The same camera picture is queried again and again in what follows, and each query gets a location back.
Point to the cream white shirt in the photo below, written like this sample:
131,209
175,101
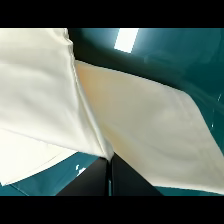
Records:
53,93

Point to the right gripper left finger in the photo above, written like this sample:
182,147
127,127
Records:
90,181

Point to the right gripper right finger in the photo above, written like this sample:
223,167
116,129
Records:
128,181

